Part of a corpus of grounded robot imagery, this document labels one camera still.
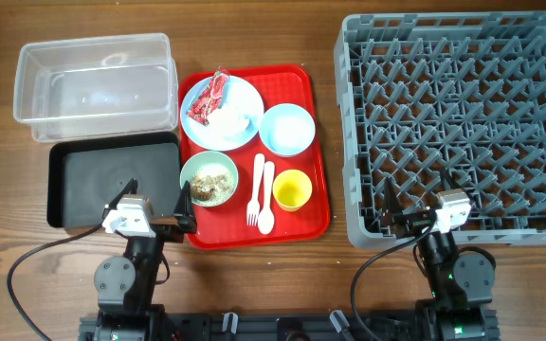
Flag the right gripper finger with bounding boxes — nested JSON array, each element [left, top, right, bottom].
[[382, 177, 403, 223], [440, 170, 465, 195]]

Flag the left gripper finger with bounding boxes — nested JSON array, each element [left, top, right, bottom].
[[104, 178, 138, 209], [173, 181, 197, 234]]

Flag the rice and food scraps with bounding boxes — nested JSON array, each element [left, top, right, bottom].
[[190, 164, 236, 206]]

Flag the green bowl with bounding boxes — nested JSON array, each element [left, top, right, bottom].
[[179, 151, 239, 207]]

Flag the white plastic fork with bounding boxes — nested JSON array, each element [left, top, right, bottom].
[[246, 153, 265, 226]]

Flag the white plastic spoon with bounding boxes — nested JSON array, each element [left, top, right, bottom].
[[258, 161, 275, 235]]

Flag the red snack wrapper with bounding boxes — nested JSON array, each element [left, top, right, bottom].
[[188, 67, 230, 126]]

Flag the yellow cup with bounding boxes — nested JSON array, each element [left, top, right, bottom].
[[273, 170, 313, 212]]

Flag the light blue bowl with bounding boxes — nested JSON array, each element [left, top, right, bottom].
[[259, 103, 316, 157]]

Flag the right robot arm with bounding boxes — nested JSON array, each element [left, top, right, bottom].
[[382, 171, 501, 340]]

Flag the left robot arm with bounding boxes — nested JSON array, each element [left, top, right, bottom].
[[79, 178, 197, 341]]

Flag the grey dishwasher rack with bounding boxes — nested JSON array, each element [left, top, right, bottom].
[[334, 11, 546, 249]]

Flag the black plastic tray bin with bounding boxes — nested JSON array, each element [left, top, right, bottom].
[[46, 132, 181, 228]]

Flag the red plastic tray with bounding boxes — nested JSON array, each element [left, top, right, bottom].
[[188, 64, 331, 250]]

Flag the clear plastic bin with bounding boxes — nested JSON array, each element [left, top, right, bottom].
[[13, 33, 179, 143]]

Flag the light blue plate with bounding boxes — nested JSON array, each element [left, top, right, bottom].
[[179, 76, 264, 152]]

